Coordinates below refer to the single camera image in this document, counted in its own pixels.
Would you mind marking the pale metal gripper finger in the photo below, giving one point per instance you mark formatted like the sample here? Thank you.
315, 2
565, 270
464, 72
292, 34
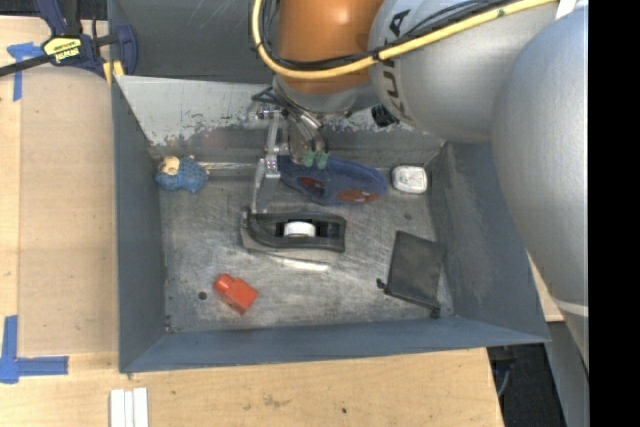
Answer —
272, 172
258, 185

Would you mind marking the black tape dispenser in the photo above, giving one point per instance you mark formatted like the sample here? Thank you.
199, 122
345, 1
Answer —
295, 230

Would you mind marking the grey metal bin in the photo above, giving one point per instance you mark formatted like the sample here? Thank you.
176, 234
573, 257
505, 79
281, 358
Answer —
210, 235

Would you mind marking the blue sunglasses with red lenses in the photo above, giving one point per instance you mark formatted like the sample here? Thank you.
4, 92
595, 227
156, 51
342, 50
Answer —
345, 180

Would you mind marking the blue knitted toy animal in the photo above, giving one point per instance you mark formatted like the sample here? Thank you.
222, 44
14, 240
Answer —
182, 175

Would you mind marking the white thin stick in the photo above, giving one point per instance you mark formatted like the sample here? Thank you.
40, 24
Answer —
305, 264

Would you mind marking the red plastic block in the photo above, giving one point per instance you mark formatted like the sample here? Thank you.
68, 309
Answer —
236, 292

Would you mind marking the white rounded square box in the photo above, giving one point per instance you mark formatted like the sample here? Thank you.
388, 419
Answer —
410, 179

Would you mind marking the dark grey flat pouch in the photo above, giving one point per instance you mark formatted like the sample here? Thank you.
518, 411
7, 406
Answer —
415, 267

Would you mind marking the pale wood board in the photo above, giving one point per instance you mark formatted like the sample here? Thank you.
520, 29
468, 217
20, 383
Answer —
67, 215

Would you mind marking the black cylinder on white bracket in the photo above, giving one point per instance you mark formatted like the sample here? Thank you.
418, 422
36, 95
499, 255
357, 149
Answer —
384, 116

